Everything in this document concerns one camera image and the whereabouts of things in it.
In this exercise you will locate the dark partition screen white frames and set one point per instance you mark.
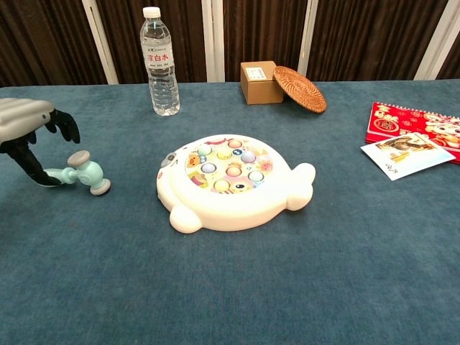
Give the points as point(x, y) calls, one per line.
point(262, 32)

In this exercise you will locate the blue felt table mat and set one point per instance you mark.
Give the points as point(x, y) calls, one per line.
point(215, 280)

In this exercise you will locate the red cartoon desk calendar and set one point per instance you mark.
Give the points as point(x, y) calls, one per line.
point(402, 122)

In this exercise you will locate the round woven rattan coaster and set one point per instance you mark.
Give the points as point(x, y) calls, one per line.
point(300, 90)

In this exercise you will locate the white fish toy board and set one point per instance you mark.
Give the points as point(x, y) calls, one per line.
point(237, 212)

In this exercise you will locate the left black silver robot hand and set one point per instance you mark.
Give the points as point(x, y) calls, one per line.
point(21, 118)

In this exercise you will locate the small brown cardboard box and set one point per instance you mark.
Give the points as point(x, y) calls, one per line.
point(258, 90)

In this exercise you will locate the clear plastic water bottle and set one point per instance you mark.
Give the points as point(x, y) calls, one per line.
point(161, 86)

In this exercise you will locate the white picture card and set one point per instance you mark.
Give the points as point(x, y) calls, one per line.
point(406, 161)

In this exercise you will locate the light blue toy rod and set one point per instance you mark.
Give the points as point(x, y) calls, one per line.
point(90, 174)

